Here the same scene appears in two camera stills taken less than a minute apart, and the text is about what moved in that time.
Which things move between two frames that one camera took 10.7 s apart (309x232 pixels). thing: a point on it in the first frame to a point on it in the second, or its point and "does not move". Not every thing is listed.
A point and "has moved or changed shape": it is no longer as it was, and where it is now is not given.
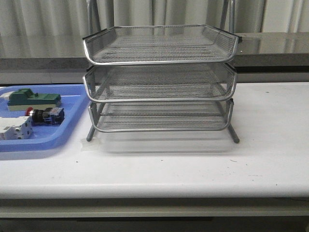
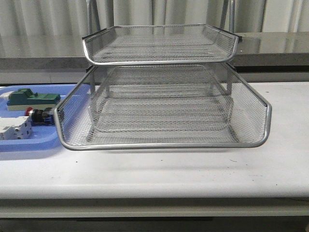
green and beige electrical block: x=22 y=98 does not move
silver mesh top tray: x=161 y=45 does not move
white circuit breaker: x=16 y=128 does not move
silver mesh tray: x=160 y=82 has moved or changed shape
